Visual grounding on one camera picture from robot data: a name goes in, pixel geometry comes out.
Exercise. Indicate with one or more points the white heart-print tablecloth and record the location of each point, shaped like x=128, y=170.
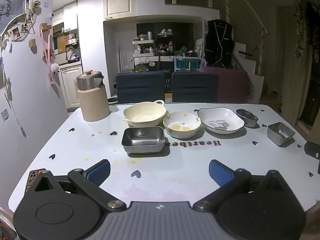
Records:
x=75, y=145

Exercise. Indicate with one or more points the white kitchen base cabinet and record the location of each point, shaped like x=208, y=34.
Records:
x=71, y=87

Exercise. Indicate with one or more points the orange perforated device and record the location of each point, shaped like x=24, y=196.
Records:
x=33, y=177

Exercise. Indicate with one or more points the black vest with white trim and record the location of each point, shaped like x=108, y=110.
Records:
x=220, y=42

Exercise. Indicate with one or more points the small square steel container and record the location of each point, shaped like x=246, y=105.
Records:
x=281, y=132

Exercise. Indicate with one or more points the teal sign plate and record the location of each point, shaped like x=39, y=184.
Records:
x=187, y=65

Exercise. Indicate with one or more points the dark blue chair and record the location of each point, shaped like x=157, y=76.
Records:
x=195, y=87
x=140, y=87

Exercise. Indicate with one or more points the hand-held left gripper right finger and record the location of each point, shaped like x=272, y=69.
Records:
x=220, y=172

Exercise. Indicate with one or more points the black cluttered shelf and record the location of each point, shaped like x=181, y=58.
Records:
x=165, y=42

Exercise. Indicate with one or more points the lemon-print ceramic bowl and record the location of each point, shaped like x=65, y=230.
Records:
x=181, y=125

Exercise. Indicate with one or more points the black chalkboard sign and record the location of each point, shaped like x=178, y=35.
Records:
x=166, y=76

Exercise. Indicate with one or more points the colourful patterned cloth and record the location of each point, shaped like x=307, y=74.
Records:
x=6, y=230

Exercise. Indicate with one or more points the wall photo collage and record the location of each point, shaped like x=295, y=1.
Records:
x=17, y=27

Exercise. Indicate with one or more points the round steel bowl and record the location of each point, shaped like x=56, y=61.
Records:
x=247, y=118

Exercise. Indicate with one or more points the large rectangular steel tray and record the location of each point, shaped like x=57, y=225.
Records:
x=142, y=137

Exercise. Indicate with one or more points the white dark-rimmed ceramic plate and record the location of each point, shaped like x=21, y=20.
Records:
x=220, y=120

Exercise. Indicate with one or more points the white overhead cabinet door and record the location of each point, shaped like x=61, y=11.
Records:
x=118, y=2

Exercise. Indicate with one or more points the stair railing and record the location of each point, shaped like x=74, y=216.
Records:
x=245, y=17

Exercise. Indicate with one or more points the beige kettle with steel lid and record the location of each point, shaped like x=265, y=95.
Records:
x=92, y=102

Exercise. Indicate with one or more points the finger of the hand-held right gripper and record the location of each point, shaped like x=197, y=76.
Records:
x=311, y=150

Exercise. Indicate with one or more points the white kitchen wall cabinet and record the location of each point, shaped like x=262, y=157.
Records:
x=70, y=15

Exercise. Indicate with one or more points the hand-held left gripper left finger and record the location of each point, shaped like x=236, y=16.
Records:
x=100, y=171

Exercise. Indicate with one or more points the dried flower wall garland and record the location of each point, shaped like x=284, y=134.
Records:
x=303, y=30

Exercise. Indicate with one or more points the white storage rack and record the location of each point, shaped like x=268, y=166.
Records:
x=143, y=48

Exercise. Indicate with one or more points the maroon sofa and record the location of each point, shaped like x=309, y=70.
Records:
x=232, y=85

